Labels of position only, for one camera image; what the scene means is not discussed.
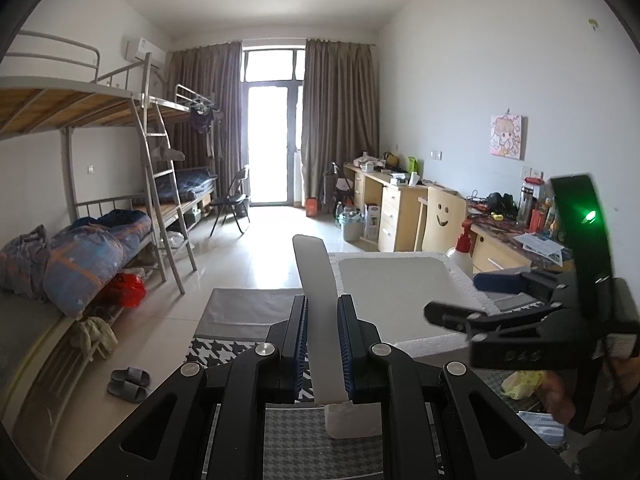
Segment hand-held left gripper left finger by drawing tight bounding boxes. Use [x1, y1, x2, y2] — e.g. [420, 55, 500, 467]
[67, 294, 313, 480]

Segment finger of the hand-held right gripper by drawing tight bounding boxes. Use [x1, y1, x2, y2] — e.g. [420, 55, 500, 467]
[424, 300, 506, 337]
[472, 269, 556, 295]

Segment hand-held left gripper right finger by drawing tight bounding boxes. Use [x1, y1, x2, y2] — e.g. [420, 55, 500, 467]
[336, 294, 576, 480]

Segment white foam box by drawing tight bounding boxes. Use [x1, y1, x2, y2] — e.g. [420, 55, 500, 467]
[327, 251, 496, 358]

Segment person's right hand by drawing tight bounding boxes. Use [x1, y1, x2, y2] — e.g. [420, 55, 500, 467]
[542, 374, 577, 424]

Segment white pump bottle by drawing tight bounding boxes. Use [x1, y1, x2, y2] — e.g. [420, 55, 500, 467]
[446, 222, 475, 277]

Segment printed paper sheets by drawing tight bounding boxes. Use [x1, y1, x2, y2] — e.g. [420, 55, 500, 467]
[515, 232, 564, 261]

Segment houndstooth tablecloth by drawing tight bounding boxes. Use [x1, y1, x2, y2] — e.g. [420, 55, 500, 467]
[185, 287, 566, 480]

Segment black headphones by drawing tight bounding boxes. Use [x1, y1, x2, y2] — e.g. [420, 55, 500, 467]
[487, 192, 518, 219]

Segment wooden chair with smiley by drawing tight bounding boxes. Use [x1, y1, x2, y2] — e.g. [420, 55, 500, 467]
[415, 186, 468, 253]

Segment yellow-green plastic packet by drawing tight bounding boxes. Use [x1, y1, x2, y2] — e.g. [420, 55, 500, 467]
[501, 371, 543, 401]

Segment wooden desk with drawers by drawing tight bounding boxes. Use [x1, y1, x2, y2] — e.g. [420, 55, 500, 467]
[344, 162, 458, 253]

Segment white bucket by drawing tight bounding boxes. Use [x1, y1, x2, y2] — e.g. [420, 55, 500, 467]
[341, 212, 364, 242]

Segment white carton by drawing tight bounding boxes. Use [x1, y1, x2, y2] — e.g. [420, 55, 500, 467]
[363, 203, 381, 240]

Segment blue face mask pack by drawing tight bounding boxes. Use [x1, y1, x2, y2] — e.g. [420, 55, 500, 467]
[515, 410, 567, 449]

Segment black folding chair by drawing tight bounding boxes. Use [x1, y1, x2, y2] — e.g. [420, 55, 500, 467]
[209, 165, 251, 237]

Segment grey slipper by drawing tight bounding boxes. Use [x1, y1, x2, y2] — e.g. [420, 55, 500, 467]
[111, 366, 151, 387]
[107, 380, 147, 404]

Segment red plastic bag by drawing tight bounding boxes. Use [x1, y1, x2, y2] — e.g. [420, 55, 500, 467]
[102, 272, 147, 309]

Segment glass balcony door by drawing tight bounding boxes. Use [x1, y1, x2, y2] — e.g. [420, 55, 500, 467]
[241, 47, 307, 207]

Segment dark blue bedding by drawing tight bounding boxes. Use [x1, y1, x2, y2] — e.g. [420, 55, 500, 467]
[155, 167, 219, 204]

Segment beige cloth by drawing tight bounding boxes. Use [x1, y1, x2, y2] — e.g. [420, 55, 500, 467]
[70, 316, 119, 361]

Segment brown curtain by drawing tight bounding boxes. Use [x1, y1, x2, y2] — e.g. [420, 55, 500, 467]
[300, 37, 379, 209]
[167, 41, 244, 202]

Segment blue patterned quilt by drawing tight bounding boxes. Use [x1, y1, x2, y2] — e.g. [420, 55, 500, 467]
[42, 209, 153, 318]

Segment purple hanging clothes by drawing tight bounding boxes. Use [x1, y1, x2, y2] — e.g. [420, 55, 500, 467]
[189, 105, 217, 134]

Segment grey metal bunk bed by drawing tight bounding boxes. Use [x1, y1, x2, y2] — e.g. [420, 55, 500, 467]
[0, 30, 198, 441]
[145, 85, 223, 241]

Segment grey mattress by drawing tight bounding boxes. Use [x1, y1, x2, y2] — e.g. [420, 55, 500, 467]
[0, 290, 67, 391]

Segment grey patterned pillow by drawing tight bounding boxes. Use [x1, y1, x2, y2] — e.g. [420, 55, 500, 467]
[0, 225, 51, 302]

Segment white air conditioner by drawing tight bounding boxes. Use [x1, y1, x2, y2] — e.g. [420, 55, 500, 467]
[124, 36, 166, 69]

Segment cartoon wall picture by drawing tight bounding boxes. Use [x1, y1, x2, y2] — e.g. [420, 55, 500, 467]
[490, 114, 523, 158]

